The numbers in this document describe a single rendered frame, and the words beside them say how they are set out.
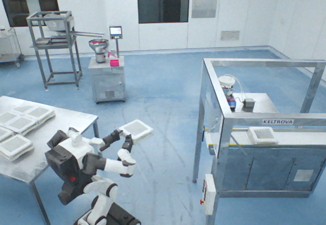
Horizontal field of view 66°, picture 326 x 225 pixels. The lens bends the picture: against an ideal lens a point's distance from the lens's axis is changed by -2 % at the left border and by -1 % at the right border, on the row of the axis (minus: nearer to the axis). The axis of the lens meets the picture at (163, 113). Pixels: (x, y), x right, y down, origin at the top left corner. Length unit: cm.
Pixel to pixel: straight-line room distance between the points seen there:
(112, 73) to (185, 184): 245
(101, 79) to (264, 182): 320
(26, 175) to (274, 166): 247
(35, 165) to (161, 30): 567
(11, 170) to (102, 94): 271
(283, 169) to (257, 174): 28
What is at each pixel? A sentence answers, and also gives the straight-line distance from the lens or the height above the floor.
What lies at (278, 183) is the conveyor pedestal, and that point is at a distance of 329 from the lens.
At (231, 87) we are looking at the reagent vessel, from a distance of 234.
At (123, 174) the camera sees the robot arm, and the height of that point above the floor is 110.
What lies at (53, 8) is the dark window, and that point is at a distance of 753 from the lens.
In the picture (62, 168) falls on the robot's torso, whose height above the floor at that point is 120.
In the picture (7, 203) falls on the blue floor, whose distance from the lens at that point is 365.
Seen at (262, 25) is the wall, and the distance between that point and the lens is 837.
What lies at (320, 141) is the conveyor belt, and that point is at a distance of 313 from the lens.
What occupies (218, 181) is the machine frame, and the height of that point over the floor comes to 109.
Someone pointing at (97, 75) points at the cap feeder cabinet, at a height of 61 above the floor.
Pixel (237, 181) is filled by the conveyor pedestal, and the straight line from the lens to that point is 311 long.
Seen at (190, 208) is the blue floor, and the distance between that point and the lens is 314.
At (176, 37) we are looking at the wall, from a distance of 759.
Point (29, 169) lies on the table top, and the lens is 261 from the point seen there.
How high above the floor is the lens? 249
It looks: 32 degrees down
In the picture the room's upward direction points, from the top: straight up
